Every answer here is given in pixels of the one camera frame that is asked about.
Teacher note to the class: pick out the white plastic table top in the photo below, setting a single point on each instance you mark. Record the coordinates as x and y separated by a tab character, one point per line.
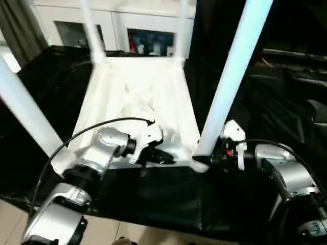
138	92

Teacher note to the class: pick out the white plastic table leg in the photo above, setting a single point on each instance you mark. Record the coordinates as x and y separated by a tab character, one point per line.
181	30
25	107
92	30
235	71

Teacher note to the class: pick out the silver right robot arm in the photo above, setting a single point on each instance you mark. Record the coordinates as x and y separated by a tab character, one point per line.
286	171

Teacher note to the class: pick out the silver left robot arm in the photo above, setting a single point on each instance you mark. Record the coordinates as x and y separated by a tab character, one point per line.
99	150

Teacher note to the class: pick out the black mat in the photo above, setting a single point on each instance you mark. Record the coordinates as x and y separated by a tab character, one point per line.
168	204

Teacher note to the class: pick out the grey left robot foot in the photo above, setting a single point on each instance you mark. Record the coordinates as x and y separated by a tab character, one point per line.
125	241

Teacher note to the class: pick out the black metal bar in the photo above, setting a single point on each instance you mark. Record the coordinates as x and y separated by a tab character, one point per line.
296	53

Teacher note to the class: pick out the white cabinet with glass doors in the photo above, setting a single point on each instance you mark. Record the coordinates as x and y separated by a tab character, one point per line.
117	15

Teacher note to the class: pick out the grey curtain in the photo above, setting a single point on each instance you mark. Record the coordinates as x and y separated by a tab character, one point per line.
23	25

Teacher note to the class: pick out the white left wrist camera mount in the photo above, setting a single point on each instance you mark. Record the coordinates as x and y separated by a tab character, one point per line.
148	135

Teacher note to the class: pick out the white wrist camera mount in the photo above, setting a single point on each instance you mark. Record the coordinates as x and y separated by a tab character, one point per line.
148	135
233	131

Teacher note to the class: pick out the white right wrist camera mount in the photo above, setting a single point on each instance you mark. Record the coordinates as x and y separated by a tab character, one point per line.
233	131

